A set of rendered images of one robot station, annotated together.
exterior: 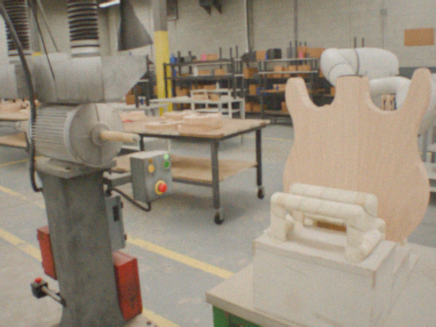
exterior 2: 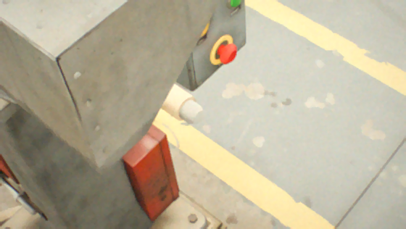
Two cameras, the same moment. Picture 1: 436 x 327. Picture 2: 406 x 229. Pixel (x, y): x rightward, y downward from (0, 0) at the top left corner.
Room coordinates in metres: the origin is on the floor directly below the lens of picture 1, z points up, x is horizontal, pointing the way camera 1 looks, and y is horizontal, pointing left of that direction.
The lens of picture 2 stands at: (0.99, 0.21, 1.79)
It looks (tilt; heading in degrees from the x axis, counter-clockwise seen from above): 54 degrees down; 7
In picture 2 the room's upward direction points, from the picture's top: 7 degrees counter-clockwise
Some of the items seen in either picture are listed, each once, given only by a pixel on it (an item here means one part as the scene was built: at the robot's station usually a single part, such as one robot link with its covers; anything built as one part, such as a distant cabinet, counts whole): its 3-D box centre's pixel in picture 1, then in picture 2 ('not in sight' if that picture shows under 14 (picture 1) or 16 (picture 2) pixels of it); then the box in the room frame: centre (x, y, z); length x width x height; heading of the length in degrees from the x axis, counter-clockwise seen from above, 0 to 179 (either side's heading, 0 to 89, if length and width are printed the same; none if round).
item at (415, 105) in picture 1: (412, 92); not in sight; (0.84, -0.42, 1.41); 0.07 x 0.04 x 0.10; 52
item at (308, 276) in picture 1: (322, 277); not in sight; (0.80, -0.22, 1.02); 0.27 x 0.15 x 0.17; 53
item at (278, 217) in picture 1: (278, 221); not in sight; (0.81, -0.12, 1.15); 0.03 x 0.03 x 0.09
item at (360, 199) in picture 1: (331, 195); not in sight; (0.83, -0.24, 1.20); 0.20 x 0.03 x 0.03; 52
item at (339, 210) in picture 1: (315, 206); not in sight; (0.76, -0.19, 1.20); 0.20 x 0.03 x 0.03; 52
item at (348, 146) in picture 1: (351, 161); not in sight; (0.92, -0.31, 1.25); 0.35 x 0.04 x 0.40; 52
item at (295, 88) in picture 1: (302, 95); not in sight; (1.00, -0.21, 1.40); 0.07 x 0.04 x 0.09; 52
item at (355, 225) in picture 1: (355, 236); not in sight; (0.71, -0.26, 1.15); 0.03 x 0.03 x 0.09
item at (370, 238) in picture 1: (366, 243); not in sight; (0.74, -0.29, 1.12); 0.11 x 0.03 x 0.03; 143
